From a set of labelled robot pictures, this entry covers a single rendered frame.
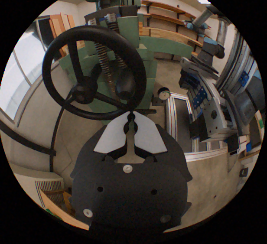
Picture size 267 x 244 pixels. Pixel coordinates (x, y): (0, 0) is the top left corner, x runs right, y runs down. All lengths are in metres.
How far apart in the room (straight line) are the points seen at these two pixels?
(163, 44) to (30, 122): 1.58
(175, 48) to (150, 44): 0.10
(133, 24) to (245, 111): 0.47
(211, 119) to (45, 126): 1.78
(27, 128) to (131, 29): 1.47
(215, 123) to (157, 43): 0.35
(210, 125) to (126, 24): 0.41
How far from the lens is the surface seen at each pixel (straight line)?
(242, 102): 0.43
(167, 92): 0.36
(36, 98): 1.52
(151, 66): 0.34
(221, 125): 0.32
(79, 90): 0.17
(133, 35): 0.21
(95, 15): 0.25
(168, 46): 0.33
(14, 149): 1.46
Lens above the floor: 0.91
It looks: 58 degrees down
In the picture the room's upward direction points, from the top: 5 degrees counter-clockwise
